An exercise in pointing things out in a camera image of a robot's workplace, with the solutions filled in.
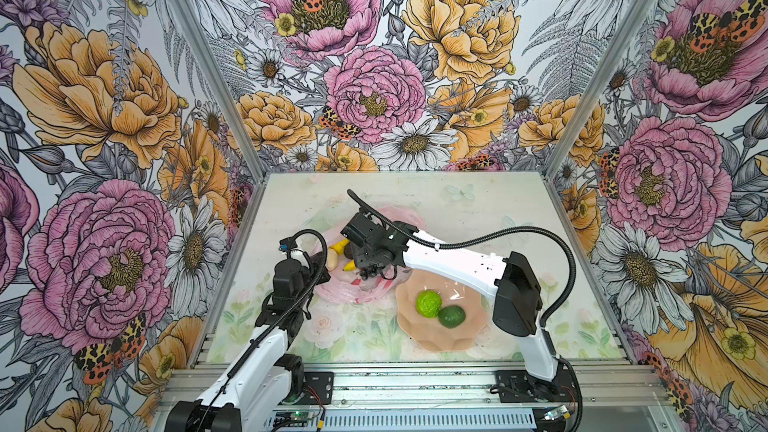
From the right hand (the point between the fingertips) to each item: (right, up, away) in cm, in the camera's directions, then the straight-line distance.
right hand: (370, 258), depth 83 cm
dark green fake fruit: (+22, -15, -2) cm, 27 cm away
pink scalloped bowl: (+16, -19, -2) cm, 25 cm away
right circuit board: (+43, -35, -12) cm, 57 cm away
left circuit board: (-17, -35, -12) cm, 41 cm away
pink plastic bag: (-6, -8, +2) cm, 10 cm away
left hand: (-13, -1, +3) cm, 14 cm away
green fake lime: (+16, -12, -2) cm, 20 cm away
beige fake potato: (-12, -2, +10) cm, 16 cm away
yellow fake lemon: (-10, +1, +10) cm, 14 cm away
